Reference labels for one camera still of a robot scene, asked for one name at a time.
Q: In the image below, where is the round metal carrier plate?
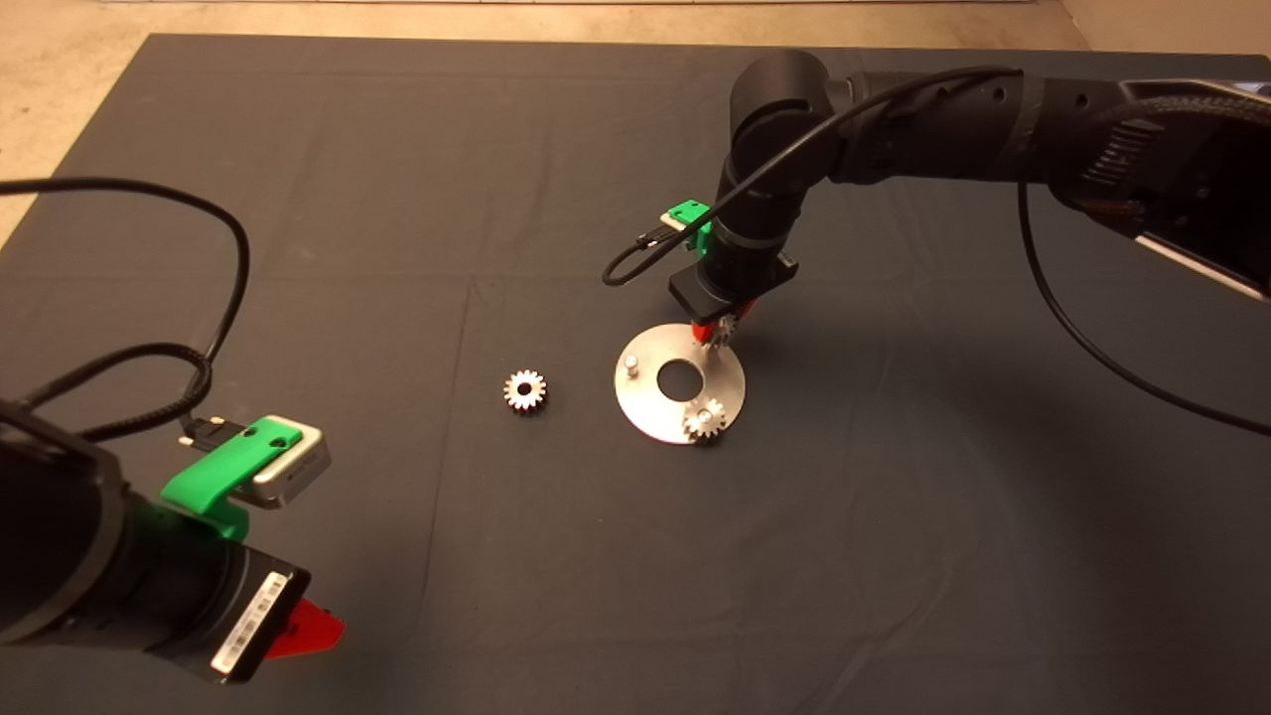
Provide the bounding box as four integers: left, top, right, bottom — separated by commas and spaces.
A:
615, 323, 747, 446

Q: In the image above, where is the thin black camera cable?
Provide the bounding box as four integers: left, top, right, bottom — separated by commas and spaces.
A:
0, 179, 251, 450
602, 66, 1271, 438

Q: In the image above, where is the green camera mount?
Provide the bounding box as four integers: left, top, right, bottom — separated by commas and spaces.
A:
667, 202, 714, 251
161, 417, 304, 542

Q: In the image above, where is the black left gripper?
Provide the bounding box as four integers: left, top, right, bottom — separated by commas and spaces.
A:
169, 508, 347, 684

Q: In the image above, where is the dark grey table cloth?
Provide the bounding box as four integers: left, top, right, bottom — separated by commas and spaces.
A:
0, 34, 1271, 715

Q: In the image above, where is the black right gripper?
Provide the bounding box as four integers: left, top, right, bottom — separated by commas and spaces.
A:
668, 238, 800, 347

